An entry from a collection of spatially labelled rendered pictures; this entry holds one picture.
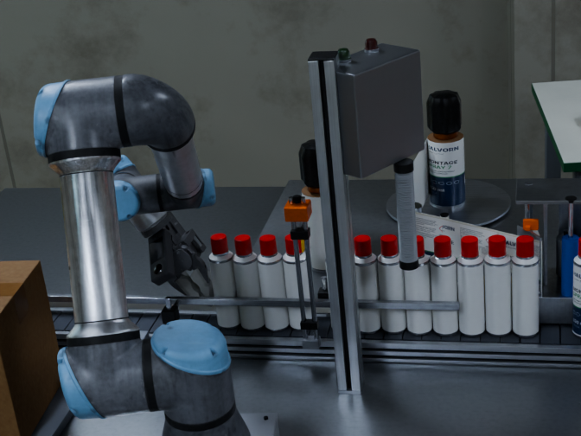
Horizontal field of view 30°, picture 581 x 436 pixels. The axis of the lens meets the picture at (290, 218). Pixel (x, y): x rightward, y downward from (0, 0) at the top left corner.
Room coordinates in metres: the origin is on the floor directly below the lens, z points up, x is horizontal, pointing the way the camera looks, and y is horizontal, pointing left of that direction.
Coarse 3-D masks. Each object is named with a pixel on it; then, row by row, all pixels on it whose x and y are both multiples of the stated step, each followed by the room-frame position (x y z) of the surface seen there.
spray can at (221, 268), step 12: (216, 240) 1.98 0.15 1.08; (216, 252) 1.98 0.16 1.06; (228, 252) 2.00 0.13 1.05; (216, 264) 1.98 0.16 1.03; (228, 264) 1.98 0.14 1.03; (216, 276) 1.98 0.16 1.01; (228, 276) 1.98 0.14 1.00; (216, 288) 1.98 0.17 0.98; (228, 288) 1.98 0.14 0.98; (216, 312) 1.99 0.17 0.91; (228, 312) 1.97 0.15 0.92; (228, 324) 1.97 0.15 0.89; (240, 324) 1.99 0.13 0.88
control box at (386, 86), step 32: (352, 64) 1.80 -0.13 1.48; (384, 64) 1.79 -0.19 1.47; (416, 64) 1.84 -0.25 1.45; (352, 96) 1.74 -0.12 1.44; (384, 96) 1.78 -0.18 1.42; (416, 96) 1.83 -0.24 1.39; (352, 128) 1.75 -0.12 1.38; (384, 128) 1.78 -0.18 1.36; (416, 128) 1.83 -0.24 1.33; (352, 160) 1.75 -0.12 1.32; (384, 160) 1.77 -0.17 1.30
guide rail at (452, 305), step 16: (160, 304) 1.99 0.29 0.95; (192, 304) 1.97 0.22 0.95; (208, 304) 1.96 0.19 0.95; (224, 304) 1.96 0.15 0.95; (240, 304) 1.95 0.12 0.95; (256, 304) 1.94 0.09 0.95; (272, 304) 1.93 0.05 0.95; (288, 304) 1.92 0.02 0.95; (304, 304) 1.91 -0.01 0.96; (320, 304) 1.91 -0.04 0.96; (368, 304) 1.88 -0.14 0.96; (384, 304) 1.87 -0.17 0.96; (400, 304) 1.87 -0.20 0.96; (416, 304) 1.86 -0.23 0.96; (432, 304) 1.85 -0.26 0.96; (448, 304) 1.84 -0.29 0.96
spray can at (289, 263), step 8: (288, 240) 1.95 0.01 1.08; (288, 248) 1.95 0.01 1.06; (288, 256) 1.95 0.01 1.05; (304, 256) 1.95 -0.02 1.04; (288, 264) 1.94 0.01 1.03; (304, 264) 1.94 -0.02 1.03; (288, 272) 1.94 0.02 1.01; (296, 272) 1.94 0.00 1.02; (304, 272) 1.94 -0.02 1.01; (288, 280) 1.94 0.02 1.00; (296, 280) 1.94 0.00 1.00; (304, 280) 1.94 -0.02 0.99; (288, 288) 1.95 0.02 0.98; (296, 288) 1.94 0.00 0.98; (304, 288) 1.94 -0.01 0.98; (288, 296) 1.95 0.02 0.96; (296, 296) 1.94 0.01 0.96; (304, 296) 1.94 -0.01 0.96; (296, 312) 1.94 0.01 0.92; (296, 320) 1.94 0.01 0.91; (296, 328) 1.94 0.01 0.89
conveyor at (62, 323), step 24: (72, 312) 2.12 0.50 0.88; (144, 312) 2.09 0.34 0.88; (240, 336) 1.95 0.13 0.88; (264, 336) 1.94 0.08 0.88; (288, 336) 1.92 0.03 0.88; (384, 336) 1.88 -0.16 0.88; (408, 336) 1.87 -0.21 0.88; (432, 336) 1.86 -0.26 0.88; (456, 336) 1.86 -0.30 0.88; (480, 336) 1.86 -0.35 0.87; (552, 336) 1.82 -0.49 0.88
